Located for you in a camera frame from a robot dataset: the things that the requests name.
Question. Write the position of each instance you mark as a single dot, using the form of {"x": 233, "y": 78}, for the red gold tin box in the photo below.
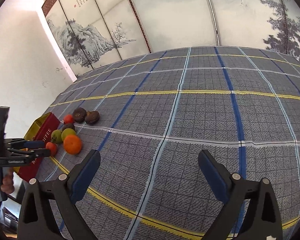
{"x": 40, "y": 130}

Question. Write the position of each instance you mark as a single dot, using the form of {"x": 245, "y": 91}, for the orange mandarin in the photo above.
{"x": 72, "y": 144}

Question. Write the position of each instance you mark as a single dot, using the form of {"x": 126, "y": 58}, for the green fruit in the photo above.
{"x": 56, "y": 136}
{"x": 66, "y": 132}

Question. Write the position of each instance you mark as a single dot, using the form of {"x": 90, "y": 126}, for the dark brown fruit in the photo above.
{"x": 92, "y": 117}
{"x": 79, "y": 115}
{"x": 68, "y": 125}

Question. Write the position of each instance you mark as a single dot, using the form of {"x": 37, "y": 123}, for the person left hand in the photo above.
{"x": 7, "y": 182}

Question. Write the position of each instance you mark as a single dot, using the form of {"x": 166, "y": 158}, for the small red fruit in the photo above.
{"x": 52, "y": 147}
{"x": 68, "y": 119}

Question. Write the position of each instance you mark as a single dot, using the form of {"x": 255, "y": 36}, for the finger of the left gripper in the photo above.
{"x": 32, "y": 153}
{"x": 27, "y": 144}

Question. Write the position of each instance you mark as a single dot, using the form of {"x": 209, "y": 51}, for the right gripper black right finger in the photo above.
{"x": 251, "y": 205}

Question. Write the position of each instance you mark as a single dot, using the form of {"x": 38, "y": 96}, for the painted folding screen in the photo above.
{"x": 94, "y": 33}

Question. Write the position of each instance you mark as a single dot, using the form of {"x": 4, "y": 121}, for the grey plaid tablecloth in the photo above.
{"x": 157, "y": 112}

